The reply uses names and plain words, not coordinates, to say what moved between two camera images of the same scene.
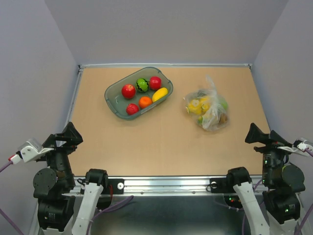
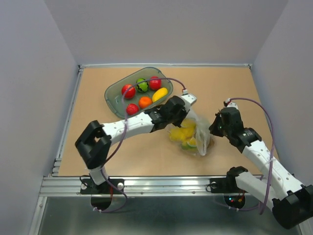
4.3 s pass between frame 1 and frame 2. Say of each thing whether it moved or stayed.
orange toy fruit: stayed
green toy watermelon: stayed
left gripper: moved
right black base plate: stayed
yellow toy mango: stayed
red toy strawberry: stayed
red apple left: stayed
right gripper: moved
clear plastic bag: moved
